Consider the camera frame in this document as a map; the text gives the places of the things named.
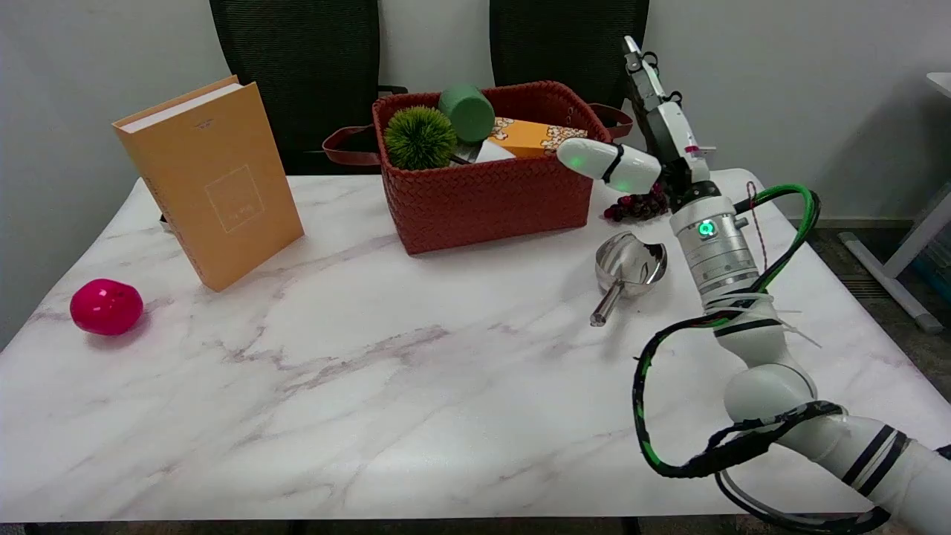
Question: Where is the red woven basket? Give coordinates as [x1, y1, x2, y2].
[322, 80, 634, 256]

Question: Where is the black mesh office chair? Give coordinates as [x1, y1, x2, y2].
[209, 0, 408, 176]
[489, 0, 651, 112]

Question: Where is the green cup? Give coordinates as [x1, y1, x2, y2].
[438, 83, 496, 145]

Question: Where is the white desk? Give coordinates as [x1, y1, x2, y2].
[840, 72, 951, 333]

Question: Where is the thin black cable loop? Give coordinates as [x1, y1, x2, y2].
[715, 468, 892, 535]

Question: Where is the white box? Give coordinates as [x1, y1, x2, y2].
[474, 140, 518, 164]

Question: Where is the orange popcorn box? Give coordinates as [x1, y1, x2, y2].
[488, 117, 588, 159]

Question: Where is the stainless steel scoop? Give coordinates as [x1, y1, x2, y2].
[591, 232, 668, 328]

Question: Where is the black braided cable with green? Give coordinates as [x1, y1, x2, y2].
[632, 184, 848, 479]

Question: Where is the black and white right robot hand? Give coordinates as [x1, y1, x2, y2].
[556, 36, 718, 216]

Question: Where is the green spiky ball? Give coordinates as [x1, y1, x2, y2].
[384, 106, 458, 171]

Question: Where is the purple grape bunch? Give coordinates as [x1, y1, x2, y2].
[604, 186, 669, 224]

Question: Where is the orange hardcover book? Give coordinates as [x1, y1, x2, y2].
[112, 75, 305, 293]

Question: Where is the magenta plastic ball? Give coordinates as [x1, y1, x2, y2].
[70, 279, 144, 337]

